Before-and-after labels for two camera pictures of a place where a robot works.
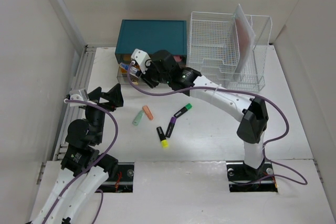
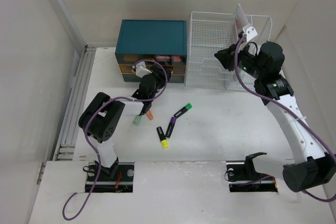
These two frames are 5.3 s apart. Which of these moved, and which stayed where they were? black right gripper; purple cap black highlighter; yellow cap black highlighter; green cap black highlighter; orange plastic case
Moved: black right gripper
Stayed: orange plastic case; purple cap black highlighter; yellow cap black highlighter; green cap black highlighter
